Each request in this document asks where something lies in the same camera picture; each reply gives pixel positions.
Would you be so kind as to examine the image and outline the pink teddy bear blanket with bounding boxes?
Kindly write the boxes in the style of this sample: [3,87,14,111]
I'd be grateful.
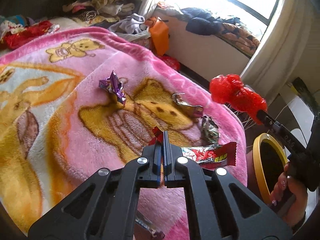
[1,27,247,233]

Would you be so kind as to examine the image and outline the red plastic bag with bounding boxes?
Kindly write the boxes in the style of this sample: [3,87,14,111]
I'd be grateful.
[209,74,267,125]

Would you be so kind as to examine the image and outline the dark brown snack wrapper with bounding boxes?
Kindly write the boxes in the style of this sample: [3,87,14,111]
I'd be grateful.
[136,211,165,239]

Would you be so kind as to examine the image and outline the person's right hand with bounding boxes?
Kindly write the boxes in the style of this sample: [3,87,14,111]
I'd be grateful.
[270,162,308,228]

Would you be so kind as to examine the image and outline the lavender clothes on basket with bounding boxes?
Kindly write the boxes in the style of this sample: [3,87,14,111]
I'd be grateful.
[108,14,151,42]

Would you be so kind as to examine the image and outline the white scalloped dresser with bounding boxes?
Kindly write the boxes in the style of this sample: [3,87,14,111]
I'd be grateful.
[267,77,320,205]

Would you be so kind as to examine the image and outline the dark jacket on sill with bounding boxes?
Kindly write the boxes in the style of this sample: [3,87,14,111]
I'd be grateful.
[180,8,241,36]

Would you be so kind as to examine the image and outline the red shopping bag on floor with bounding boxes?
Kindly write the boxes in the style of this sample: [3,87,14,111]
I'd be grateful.
[158,55,181,72]

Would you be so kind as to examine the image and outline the floral fabric laundry basket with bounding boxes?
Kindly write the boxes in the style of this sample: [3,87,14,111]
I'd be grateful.
[132,37,154,51]

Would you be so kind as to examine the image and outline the purple candy wrapper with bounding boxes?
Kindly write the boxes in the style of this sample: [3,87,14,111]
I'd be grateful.
[98,71,126,106]

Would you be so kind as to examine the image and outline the silver brown foil wrapper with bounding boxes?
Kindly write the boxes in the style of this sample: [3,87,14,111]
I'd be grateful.
[172,93,204,118]

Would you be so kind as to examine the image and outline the red snack wrapper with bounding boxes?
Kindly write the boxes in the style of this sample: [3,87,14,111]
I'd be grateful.
[149,126,238,167]

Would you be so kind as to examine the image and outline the yellow rimmed black trash bin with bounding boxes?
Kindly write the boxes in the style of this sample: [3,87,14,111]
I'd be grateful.
[252,133,288,205]

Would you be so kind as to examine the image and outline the red cloth on bed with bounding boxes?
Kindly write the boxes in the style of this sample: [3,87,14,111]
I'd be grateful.
[1,21,60,50]

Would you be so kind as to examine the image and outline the pile of clothes in corner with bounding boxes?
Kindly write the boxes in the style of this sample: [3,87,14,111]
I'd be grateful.
[62,0,142,23]

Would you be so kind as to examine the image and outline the right cream curtain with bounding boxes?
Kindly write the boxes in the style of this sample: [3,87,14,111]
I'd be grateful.
[240,0,316,103]

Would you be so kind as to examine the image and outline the white wire frame stool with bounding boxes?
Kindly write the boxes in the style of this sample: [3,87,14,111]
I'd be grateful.
[225,100,258,130]

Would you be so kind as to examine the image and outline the orange patterned blanket on sill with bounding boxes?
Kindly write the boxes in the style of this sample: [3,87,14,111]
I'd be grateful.
[216,23,260,57]

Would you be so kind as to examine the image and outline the black window frame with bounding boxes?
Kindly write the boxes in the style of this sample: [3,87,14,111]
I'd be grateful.
[223,0,283,27]

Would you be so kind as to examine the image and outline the colourful quilt on bed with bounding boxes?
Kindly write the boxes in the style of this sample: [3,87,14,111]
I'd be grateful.
[1,15,34,37]

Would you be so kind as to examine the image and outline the dark bag on dresser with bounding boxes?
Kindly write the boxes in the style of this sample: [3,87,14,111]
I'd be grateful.
[292,77,317,106]

